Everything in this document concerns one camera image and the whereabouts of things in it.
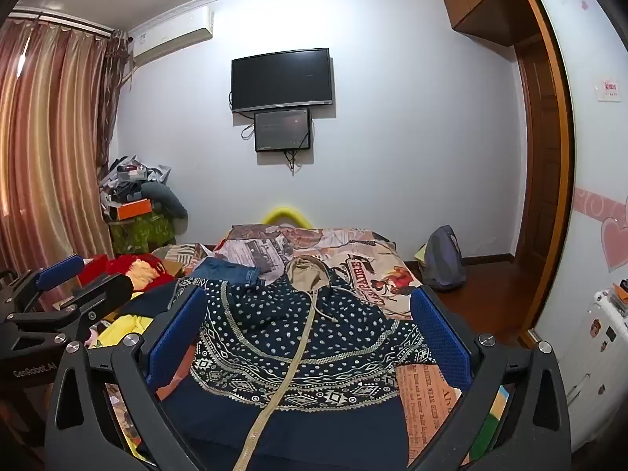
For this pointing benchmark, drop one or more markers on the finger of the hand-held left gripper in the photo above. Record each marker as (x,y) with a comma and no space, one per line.
(61,271)
(105,292)

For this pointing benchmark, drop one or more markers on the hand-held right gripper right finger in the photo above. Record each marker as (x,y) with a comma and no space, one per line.
(441,341)

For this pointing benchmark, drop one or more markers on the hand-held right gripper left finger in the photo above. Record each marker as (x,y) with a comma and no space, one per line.
(176,341)

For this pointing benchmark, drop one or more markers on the navy patterned hooded garment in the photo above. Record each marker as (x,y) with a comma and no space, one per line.
(304,343)

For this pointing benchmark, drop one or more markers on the red garment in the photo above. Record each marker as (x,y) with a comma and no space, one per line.
(115,265)

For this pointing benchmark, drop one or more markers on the yellow garment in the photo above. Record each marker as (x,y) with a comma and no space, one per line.
(122,328)

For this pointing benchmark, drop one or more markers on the green patterned cloth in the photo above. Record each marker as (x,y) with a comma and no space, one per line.
(142,233)

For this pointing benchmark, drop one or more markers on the grey backpack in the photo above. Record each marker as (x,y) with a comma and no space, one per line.
(444,257)

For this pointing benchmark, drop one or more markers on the blue jeans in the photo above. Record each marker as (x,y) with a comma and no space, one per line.
(225,271)

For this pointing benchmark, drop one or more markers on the orange box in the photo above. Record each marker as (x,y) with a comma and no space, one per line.
(135,208)

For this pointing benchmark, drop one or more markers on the green yellow sheet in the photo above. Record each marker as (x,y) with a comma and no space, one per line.
(490,427)

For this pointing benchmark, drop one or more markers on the printed bed cover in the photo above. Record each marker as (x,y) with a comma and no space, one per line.
(373,255)

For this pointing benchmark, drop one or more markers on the grey pillow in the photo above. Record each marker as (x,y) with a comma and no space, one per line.
(169,201)

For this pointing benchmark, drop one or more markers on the pile of clutter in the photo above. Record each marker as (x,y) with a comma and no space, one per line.
(125,176)

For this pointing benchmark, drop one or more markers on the striped brown curtain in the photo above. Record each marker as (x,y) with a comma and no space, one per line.
(49,132)

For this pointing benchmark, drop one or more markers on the white appliance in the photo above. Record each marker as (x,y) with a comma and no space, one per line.
(608,311)

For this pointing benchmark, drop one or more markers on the wooden door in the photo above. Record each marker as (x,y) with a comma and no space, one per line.
(549,181)

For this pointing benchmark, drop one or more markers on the white air conditioner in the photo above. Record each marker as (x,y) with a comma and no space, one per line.
(171,39)

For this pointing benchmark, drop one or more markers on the wooden overhead cabinet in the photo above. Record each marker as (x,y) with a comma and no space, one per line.
(483,5)

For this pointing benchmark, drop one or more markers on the pink heart wall sticker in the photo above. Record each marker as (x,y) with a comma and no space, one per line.
(613,240)

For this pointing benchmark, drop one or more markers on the small black wall monitor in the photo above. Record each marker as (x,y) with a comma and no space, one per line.
(283,130)

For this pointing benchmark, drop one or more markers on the black wall television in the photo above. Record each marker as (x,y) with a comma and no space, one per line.
(282,80)

